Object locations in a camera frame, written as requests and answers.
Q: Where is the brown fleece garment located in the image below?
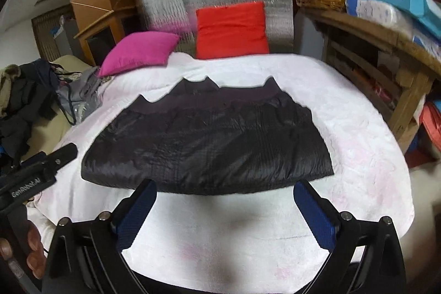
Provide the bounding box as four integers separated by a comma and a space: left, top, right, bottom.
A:
0, 64, 19, 119

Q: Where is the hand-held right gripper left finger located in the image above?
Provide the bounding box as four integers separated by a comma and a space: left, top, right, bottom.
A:
45, 179, 157, 294

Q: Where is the pink pillow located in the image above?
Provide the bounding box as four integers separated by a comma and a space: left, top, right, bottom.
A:
97, 31, 180, 77

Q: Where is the blue white patterned package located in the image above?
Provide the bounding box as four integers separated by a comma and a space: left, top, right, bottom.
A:
345, 0, 414, 36

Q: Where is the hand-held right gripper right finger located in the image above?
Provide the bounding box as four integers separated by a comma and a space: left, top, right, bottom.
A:
293, 180, 406, 294

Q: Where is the white pink floral blanket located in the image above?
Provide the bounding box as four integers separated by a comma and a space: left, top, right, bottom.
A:
26, 51, 416, 294

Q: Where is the brown wooden door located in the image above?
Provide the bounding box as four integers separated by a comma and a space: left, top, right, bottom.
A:
31, 5, 74, 60

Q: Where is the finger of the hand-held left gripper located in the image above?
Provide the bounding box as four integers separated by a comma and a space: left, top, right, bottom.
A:
48, 142, 78, 167

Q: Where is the red storage item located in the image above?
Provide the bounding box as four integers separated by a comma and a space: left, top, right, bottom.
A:
422, 101, 441, 143

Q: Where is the beige sofa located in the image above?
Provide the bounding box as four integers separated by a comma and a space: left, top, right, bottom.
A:
21, 55, 100, 164

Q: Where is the red pillow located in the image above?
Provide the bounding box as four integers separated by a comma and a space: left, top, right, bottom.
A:
195, 1, 270, 60

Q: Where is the grey garment in plastic bag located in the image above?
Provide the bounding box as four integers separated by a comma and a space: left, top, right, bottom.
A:
57, 66, 104, 124

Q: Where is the person's left hand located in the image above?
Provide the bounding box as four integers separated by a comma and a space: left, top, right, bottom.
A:
0, 222, 45, 272

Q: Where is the black quilted jacket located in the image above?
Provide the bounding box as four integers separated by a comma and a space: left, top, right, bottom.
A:
81, 75, 335, 195

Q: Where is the navy garment with strings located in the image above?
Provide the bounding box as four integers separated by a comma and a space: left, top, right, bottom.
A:
33, 60, 59, 88

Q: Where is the wooden glass-door cabinet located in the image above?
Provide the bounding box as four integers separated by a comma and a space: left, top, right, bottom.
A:
74, 10, 145, 67

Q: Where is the pile of black clothes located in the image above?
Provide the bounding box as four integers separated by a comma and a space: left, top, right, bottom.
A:
0, 68, 61, 152

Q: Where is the wooden bench shelf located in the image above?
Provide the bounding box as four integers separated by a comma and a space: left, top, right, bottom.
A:
300, 6, 441, 153

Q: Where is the grey background cabinet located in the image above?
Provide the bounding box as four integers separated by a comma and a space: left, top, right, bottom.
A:
52, 15, 74, 53

